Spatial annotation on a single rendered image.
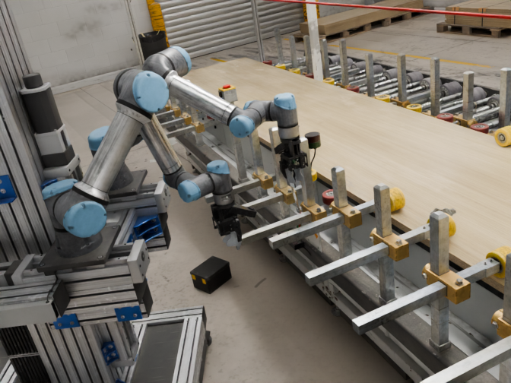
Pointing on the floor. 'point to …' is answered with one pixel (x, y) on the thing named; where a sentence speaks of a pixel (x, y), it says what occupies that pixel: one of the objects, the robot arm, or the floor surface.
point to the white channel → (314, 42)
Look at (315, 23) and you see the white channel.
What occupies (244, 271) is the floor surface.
